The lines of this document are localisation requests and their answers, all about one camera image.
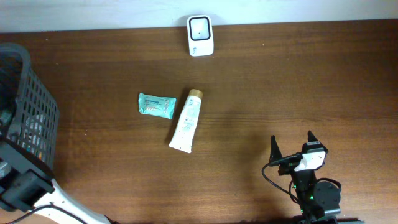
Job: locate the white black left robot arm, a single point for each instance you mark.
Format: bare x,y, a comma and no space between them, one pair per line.
28,184

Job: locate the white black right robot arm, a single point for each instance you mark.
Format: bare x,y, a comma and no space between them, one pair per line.
318,199

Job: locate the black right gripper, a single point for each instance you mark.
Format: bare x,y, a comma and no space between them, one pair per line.
276,152

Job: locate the white tube gold cap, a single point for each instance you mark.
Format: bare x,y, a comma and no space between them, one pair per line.
182,139

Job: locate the grey plastic basket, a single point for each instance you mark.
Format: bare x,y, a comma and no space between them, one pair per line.
31,112

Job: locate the white barcode scanner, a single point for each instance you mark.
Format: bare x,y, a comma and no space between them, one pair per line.
200,35

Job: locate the teal wet wipes pack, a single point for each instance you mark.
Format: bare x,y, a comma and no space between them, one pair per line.
159,106

